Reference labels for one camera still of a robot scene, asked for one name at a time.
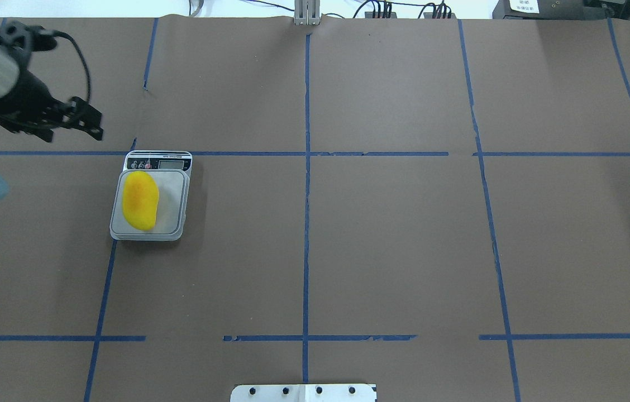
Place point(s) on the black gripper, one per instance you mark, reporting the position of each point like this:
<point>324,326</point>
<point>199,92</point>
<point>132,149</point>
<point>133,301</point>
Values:
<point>25,96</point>

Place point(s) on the yellow mango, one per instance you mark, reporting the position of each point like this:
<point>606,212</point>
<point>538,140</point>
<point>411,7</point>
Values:
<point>140,200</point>

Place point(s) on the grey digital kitchen scale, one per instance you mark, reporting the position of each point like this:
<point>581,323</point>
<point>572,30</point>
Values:
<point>171,170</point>

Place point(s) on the black power strip left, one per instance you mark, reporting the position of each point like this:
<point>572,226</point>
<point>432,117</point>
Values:
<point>381,10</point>

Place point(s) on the black power strip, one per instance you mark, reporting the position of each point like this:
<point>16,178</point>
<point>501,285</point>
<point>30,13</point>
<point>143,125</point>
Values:
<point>381,10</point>
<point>436,11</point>

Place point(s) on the white metal mounting plate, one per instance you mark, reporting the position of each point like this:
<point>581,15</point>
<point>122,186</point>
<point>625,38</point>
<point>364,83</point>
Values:
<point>305,392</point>

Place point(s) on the black power strip right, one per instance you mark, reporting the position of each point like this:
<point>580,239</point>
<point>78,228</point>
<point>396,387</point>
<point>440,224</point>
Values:
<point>436,11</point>

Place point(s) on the brown paper table cover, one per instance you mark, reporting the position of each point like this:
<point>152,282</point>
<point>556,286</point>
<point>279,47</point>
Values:
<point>441,208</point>

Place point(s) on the black device with label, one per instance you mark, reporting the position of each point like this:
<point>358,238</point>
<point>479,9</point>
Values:
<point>561,10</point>

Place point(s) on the grey aluminium profile post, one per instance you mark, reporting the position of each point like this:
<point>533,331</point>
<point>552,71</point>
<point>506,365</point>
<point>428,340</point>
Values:
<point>307,12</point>

